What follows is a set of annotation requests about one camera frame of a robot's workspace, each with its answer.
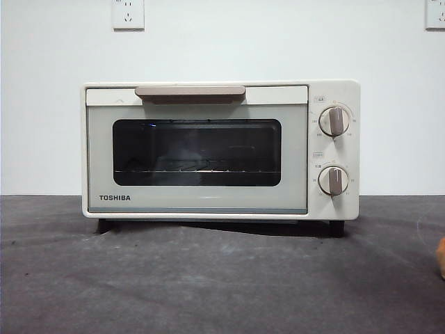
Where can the orange braided bread loaf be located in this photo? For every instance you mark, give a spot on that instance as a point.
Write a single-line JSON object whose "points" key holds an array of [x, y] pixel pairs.
{"points": [[441, 259]]}

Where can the cream round oven knob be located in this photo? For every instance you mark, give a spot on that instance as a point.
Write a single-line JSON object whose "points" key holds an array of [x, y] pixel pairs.
{"points": [[334, 121], [333, 180]]}

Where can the cream Toshiba toaster oven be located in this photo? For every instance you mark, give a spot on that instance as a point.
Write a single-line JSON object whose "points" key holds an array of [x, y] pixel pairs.
{"points": [[333, 90]]}

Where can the white wall socket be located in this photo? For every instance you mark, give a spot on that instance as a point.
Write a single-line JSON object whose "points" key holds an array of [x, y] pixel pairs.
{"points": [[128, 19], [436, 17]]}

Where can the dark grey felt table mat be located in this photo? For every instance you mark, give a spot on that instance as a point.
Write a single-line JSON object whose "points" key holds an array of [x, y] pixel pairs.
{"points": [[208, 285]]}

